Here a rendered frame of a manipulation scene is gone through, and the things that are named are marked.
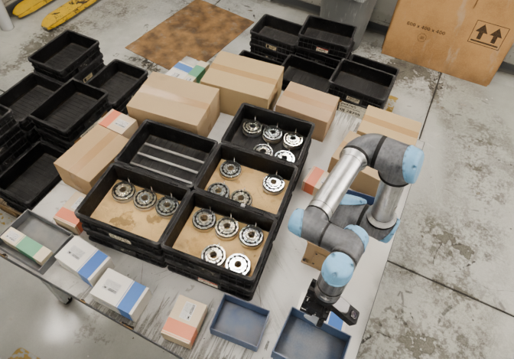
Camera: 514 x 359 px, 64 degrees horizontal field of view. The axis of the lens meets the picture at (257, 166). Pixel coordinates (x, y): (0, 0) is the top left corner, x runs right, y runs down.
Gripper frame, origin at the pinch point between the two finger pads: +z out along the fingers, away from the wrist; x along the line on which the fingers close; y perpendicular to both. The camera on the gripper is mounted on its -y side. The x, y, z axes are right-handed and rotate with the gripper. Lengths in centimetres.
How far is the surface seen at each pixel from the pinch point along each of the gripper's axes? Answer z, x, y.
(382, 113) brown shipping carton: 17, -132, 11
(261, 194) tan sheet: 25, -54, 46
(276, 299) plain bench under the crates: 40.7, -18.6, 18.9
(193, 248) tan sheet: 28, -16, 58
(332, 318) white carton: 31.7, -18.5, -4.5
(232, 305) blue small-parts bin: 41, -8, 34
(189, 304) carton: 35, 3, 48
